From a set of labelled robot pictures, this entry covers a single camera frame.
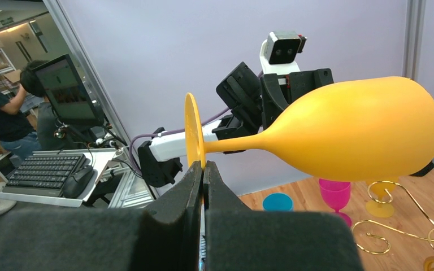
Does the yellow wine glass taken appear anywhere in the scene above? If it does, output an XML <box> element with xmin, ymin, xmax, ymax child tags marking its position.
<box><xmin>366</xmin><ymin>177</ymin><xmax>398</xmax><ymax>218</ymax></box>

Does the black computer mouse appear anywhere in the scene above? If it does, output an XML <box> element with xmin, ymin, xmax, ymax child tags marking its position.
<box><xmin>62</xmin><ymin>165</ymin><xmax>94</xmax><ymax>199</ymax></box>

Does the pink wine glass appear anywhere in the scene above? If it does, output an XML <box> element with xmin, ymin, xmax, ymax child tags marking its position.
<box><xmin>318</xmin><ymin>178</ymin><xmax>352</xmax><ymax>227</ymax></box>

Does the person in black shirt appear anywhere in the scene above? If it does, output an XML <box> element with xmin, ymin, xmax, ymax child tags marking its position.
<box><xmin>0</xmin><ymin>86</ymin><xmax>41</xmax><ymax>160</ymax></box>

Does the gold wire glass rack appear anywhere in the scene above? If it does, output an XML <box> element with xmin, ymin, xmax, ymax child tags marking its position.
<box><xmin>351</xmin><ymin>177</ymin><xmax>434</xmax><ymax>270</ymax></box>

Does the right corner frame post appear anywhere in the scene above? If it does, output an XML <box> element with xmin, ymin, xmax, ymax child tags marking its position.
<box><xmin>402</xmin><ymin>0</ymin><xmax>427</xmax><ymax>80</ymax></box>

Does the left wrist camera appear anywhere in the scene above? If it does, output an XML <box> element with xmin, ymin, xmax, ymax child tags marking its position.
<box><xmin>259</xmin><ymin>31</ymin><xmax>307</xmax><ymax>75</ymax></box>

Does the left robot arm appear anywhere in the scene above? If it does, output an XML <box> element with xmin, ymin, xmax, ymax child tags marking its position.
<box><xmin>137</xmin><ymin>62</ymin><xmax>334</xmax><ymax>187</ymax></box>

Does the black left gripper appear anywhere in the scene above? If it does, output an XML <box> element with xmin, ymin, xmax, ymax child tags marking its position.
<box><xmin>212</xmin><ymin>62</ymin><xmax>334</xmax><ymax>140</ymax></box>

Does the left corner frame post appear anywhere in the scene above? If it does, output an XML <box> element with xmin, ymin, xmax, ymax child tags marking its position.
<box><xmin>44</xmin><ymin>1</ymin><xmax>129</xmax><ymax>145</ymax></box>

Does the teal wine glass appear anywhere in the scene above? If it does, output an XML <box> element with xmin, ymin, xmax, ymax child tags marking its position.
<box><xmin>262</xmin><ymin>193</ymin><xmax>293</xmax><ymax>212</ymax></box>

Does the black keyboard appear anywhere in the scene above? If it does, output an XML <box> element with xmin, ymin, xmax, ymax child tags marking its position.
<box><xmin>2</xmin><ymin>154</ymin><xmax>89</xmax><ymax>197</ymax></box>

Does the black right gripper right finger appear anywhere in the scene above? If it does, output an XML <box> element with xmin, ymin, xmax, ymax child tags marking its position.
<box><xmin>203</xmin><ymin>161</ymin><xmax>363</xmax><ymax>270</ymax></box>

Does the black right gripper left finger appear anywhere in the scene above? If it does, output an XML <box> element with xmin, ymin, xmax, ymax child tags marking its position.
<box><xmin>0</xmin><ymin>162</ymin><xmax>203</xmax><ymax>270</ymax></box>

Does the black cloth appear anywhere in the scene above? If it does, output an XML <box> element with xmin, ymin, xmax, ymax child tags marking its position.
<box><xmin>411</xmin><ymin>161</ymin><xmax>434</xmax><ymax>177</ymax></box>

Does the yellow wine glass front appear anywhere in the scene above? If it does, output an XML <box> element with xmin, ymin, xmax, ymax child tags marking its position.
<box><xmin>184</xmin><ymin>76</ymin><xmax>434</xmax><ymax>182</ymax></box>

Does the corner frame post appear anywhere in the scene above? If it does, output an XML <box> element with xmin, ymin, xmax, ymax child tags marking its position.
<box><xmin>402</xmin><ymin>0</ymin><xmax>427</xmax><ymax>80</ymax></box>
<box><xmin>44</xmin><ymin>1</ymin><xmax>129</xmax><ymax>145</ymax></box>

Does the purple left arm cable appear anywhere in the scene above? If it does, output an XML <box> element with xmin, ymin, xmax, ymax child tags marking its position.
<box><xmin>129</xmin><ymin>71</ymin><xmax>264</xmax><ymax>177</ymax></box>

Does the black computer monitor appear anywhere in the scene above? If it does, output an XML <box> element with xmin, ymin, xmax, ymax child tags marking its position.
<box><xmin>32</xmin><ymin>54</ymin><xmax>105</xmax><ymax>126</ymax></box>

